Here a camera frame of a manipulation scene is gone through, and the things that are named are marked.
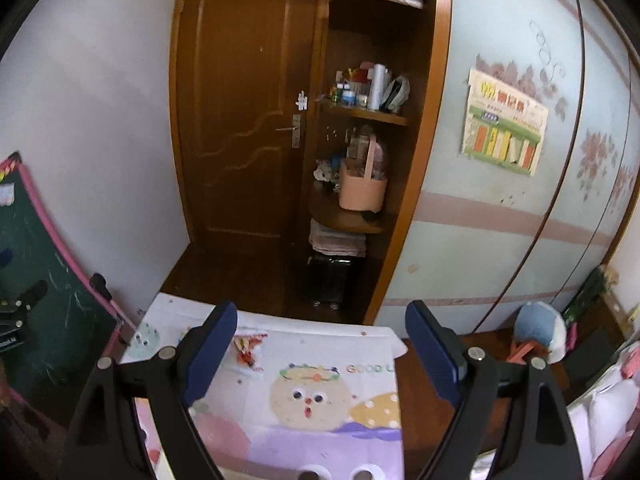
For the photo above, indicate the white roll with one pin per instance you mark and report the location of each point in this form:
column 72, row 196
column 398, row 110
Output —
column 377, row 87

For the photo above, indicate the group of small bottles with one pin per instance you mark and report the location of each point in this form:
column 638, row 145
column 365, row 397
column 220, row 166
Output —
column 352, row 87

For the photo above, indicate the wooden corner shelf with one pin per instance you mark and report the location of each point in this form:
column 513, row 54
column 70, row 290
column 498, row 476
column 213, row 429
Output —
column 425, row 110

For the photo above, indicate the pale blue wardrobe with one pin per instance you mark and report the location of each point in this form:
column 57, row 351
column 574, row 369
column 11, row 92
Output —
column 475, row 245

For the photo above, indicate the white door hook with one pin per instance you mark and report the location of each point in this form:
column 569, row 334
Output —
column 301, row 100

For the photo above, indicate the black suitcase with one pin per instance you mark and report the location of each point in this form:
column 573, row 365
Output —
column 330, row 280

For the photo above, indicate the red snack packet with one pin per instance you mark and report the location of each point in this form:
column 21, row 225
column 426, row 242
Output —
column 248, row 352

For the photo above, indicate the brown wooden door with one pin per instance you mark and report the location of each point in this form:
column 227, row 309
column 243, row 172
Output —
column 240, row 110

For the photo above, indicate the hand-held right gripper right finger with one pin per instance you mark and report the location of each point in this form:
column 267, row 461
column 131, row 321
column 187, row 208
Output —
column 432, row 355

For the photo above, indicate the green printed bag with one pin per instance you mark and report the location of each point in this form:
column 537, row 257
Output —
column 585, row 295

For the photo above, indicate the small plush toy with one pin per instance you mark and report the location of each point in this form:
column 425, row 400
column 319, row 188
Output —
column 326, row 171

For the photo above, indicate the pink bed blanket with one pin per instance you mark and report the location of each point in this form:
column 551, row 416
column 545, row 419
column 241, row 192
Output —
column 605, row 410

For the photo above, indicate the printed cartoon tablecloth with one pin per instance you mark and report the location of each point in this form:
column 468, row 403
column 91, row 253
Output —
column 320, row 360

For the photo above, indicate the blue white plush cushion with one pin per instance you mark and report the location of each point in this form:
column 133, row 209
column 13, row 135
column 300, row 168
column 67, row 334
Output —
column 537, row 327

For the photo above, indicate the black clip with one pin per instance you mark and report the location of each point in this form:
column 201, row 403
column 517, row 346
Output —
column 101, row 286

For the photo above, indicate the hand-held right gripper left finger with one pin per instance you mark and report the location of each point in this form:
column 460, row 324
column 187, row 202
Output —
column 210, row 355

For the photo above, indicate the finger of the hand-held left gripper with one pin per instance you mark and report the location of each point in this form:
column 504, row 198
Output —
column 30, row 296

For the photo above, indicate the grey green pouch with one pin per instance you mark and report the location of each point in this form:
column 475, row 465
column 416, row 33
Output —
column 397, row 94

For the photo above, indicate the green chalkboard with pink frame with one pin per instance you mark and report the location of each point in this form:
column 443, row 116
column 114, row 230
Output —
column 50, row 270

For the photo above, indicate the pink stool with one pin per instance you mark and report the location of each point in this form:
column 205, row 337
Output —
column 522, row 351

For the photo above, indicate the wall poster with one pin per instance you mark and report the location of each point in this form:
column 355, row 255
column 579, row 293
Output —
column 505, row 125

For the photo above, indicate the stack of folded towels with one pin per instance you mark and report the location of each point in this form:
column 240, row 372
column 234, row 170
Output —
column 337, row 242

